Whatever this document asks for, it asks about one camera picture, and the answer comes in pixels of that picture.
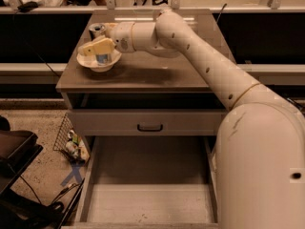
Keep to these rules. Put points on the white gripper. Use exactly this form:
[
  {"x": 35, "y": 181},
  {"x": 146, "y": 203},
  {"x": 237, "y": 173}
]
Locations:
[{"x": 122, "y": 35}]

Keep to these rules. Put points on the redbull can silver blue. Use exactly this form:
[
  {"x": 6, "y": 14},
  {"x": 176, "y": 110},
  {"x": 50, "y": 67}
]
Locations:
[{"x": 98, "y": 30}]

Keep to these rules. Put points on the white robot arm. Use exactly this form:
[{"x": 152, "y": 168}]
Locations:
[{"x": 260, "y": 144}]

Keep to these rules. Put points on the white paper bowl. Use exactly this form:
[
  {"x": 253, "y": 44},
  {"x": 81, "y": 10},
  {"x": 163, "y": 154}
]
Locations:
[{"x": 90, "y": 62}]

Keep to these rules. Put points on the grey counter cabinet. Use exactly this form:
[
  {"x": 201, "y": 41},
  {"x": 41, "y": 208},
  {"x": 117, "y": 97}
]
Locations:
[{"x": 138, "y": 81}]

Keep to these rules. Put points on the closed grey drawer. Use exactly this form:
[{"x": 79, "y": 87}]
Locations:
[{"x": 145, "y": 122}]

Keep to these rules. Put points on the snack packets in basket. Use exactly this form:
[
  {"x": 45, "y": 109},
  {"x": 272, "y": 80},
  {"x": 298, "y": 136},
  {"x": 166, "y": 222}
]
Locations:
[{"x": 75, "y": 147}]

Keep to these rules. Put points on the black cart left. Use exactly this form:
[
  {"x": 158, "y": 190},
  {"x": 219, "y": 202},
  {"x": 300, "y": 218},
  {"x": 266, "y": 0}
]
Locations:
[{"x": 17, "y": 151}]

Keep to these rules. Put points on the open bottom grey drawer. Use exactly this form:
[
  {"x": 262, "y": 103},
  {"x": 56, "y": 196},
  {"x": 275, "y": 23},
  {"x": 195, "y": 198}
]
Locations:
[{"x": 147, "y": 182}]

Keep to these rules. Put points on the black device on rail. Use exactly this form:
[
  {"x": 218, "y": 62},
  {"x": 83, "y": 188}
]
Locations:
[{"x": 26, "y": 7}]

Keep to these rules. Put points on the wire mesh basket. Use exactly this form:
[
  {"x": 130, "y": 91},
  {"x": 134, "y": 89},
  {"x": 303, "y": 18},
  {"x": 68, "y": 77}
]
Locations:
[{"x": 63, "y": 135}]

